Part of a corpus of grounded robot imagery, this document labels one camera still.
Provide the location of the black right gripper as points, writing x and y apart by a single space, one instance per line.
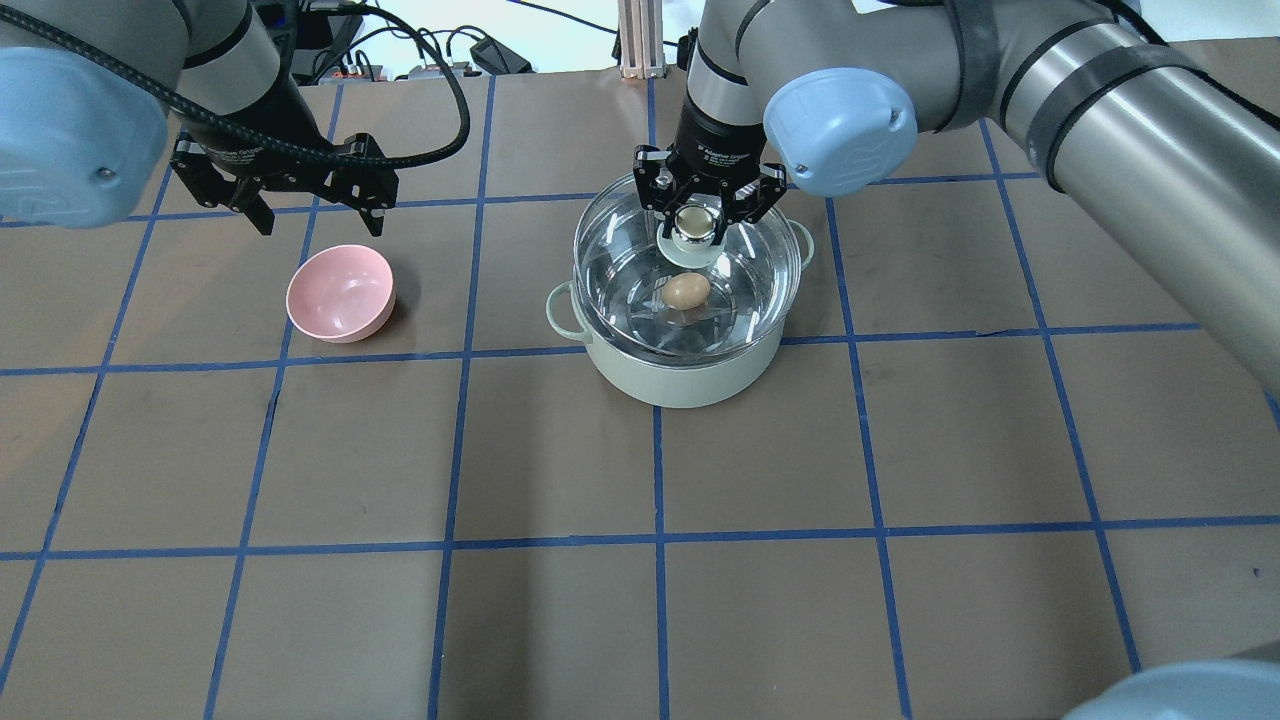
716 140

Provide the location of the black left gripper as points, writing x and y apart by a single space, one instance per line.
262 128

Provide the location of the brown egg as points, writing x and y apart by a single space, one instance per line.
685 291

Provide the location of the glass pot lid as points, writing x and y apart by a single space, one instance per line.
690 265

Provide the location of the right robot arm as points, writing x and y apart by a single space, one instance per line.
1178 169

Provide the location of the pale green cooking pot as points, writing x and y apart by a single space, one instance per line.
663 386

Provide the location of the pink bowl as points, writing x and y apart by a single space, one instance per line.
341 295

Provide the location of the black power adapter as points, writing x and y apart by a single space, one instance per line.
495 58

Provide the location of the aluminium frame post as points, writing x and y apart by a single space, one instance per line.
641 39

